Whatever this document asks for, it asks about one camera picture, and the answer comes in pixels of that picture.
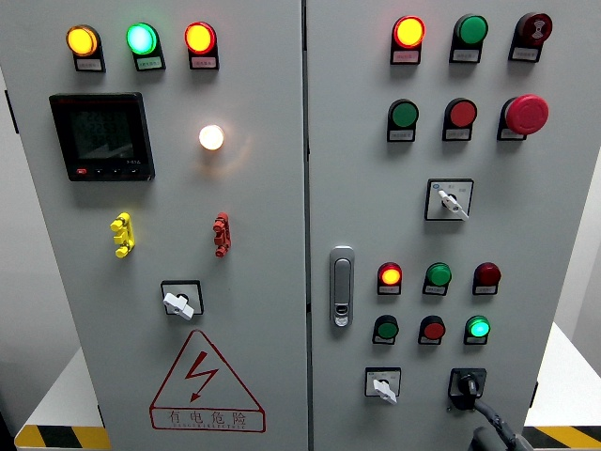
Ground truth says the black knob turn switch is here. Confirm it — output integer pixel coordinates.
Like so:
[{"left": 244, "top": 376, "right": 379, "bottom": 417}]
[{"left": 446, "top": 367, "right": 488, "bottom": 413}]

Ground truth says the black yellow striped tape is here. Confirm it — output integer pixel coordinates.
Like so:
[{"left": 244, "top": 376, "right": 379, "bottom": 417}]
[
  {"left": 13, "top": 424, "right": 112, "bottom": 451},
  {"left": 523, "top": 426, "right": 601, "bottom": 451}
]

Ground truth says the small green round lamp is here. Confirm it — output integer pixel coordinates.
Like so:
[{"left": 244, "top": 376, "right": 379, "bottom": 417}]
[
  {"left": 464, "top": 315, "right": 492, "bottom": 340},
  {"left": 424, "top": 261, "right": 454, "bottom": 288}
]

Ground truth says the small red push button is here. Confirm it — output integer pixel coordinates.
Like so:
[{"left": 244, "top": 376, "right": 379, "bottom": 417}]
[{"left": 418, "top": 315, "right": 447, "bottom": 342}]

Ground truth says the small green push button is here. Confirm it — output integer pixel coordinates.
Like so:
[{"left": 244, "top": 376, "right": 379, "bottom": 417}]
[{"left": 372, "top": 314, "right": 400, "bottom": 340}]

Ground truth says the small red round lamp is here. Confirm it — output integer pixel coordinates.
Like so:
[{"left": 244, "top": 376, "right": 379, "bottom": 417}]
[
  {"left": 377, "top": 261, "right": 404, "bottom": 288},
  {"left": 472, "top": 261, "right": 502, "bottom": 288}
]

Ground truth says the silver door lock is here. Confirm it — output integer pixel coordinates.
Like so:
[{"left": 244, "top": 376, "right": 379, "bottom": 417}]
[{"left": 328, "top": 244, "right": 356, "bottom": 329}]

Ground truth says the pale grey cabinet door with lock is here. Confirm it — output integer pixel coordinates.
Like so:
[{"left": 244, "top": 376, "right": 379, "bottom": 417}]
[{"left": 303, "top": 0, "right": 601, "bottom": 451}]

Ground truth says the red warning triangle sticker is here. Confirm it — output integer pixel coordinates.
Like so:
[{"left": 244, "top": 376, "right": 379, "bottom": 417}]
[{"left": 148, "top": 329, "right": 267, "bottom": 434}]

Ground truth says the large red stop button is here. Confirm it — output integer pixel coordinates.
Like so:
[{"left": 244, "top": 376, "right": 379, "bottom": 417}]
[{"left": 502, "top": 94, "right": 550, "bottom": 136}]

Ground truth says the large red push button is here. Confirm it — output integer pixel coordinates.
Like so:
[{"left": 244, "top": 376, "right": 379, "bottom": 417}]
[{"left": 442, "top": 97, "right": 479, "bottom": 130}]

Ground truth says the pale grey cabinet door with display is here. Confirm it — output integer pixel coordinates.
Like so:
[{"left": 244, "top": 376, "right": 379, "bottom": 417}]
[{"left": 0, "top": 0, "right": 310, "bottom": 451}]

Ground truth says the large green push button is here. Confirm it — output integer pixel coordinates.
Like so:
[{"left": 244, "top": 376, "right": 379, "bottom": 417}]
[{"left": 387, "top": 98, "right": 421, "bottom": 131}]

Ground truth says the large green round lamp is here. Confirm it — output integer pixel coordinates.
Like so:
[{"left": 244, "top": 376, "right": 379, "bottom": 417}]
[{"left": 453, "top": 13, "right": 490, "bottom": 48}]

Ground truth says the dark red buzzer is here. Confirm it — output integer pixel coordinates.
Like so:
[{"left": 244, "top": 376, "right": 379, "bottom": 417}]
[{"left": 515, "top": 11, "right": 554, "bottom": 49}]

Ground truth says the large red round lamp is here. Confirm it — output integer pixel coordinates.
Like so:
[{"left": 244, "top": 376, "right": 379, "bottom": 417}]
[
  {"left": 183, "top": 21, "right": 219, "bottom": 56},
  {"left": 392, "top": 15, "right": 427, "bottom": 51}
]

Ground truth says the white round lamp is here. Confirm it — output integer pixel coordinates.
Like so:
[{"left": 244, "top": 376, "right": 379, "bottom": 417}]
[{"left": 197, "top": 123, "right": 225, "bottom": 152}]

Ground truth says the black display meter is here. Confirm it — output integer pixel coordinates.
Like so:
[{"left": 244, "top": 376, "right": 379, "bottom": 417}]
[{"left": 48, "top": 91, "right": 156, "bottom": 182}]

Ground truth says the bright green round lamp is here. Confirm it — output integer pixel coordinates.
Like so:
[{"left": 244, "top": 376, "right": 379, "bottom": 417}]
[{"left": 125, "top": 22, "right": 161, "bottom": 56}]

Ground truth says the yellow round lamp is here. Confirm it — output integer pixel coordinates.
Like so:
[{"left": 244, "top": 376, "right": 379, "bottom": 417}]
[{"left": 65, "top": 23, "right": 101, "bottom": 58}]

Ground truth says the small turn switch white handle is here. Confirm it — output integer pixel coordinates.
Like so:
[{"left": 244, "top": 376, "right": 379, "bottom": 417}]
[{"left": 363, "top": 366, "right": 403, "bottom": 406}]

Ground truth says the turn switch slim white handle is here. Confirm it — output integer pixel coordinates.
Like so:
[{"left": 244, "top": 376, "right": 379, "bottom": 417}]
[{"left": 424, "top": 178, "right": 475, "bottom": 223}]

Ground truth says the small red handle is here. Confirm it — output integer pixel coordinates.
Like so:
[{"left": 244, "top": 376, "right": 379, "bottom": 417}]
[{"left": 211, "top": 211, "right": 232, "bottom": 258}]

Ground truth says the turn switch wide white handle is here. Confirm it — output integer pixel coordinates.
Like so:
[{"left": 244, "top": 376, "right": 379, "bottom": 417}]
[{"left": 160, "top": 279, "right": 205, "bottom": 324}]

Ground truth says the small yellow handle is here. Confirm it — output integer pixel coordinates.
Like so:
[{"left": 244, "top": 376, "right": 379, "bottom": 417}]
[{"left": 109, "top": 211, "right": 136, "bottom": 259}]

